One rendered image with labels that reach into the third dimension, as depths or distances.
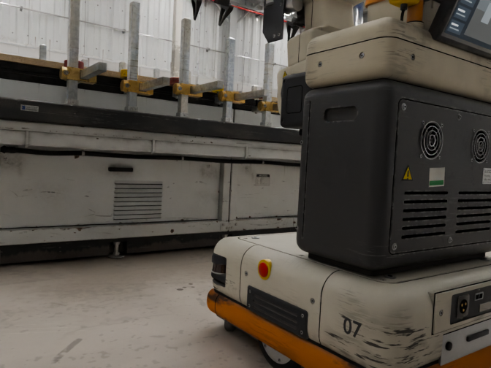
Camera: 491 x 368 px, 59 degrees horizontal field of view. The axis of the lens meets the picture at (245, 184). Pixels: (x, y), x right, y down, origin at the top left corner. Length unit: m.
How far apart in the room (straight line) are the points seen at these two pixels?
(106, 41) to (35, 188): 7.72
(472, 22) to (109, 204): 1.71
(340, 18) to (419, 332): 0.90
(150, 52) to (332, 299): 9.28
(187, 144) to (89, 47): 7.56
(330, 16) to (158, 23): 8.97
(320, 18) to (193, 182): 1.31
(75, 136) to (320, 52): 1.19
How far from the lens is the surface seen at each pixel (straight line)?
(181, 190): 2.37
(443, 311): 0.98
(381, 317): 0.88
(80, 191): 2.18
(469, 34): 1.13
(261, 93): 2.05
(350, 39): 0.99
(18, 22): 9.38
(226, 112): 2.21
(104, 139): 1.97
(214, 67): 10.73
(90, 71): 1.80
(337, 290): 0.94
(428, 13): 1.17
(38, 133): 1.91
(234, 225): 2.52
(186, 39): 2.15
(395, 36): 0.95
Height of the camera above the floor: 0.51
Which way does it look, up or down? 3 degrees down
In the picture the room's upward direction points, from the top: 3 degrees clockwise
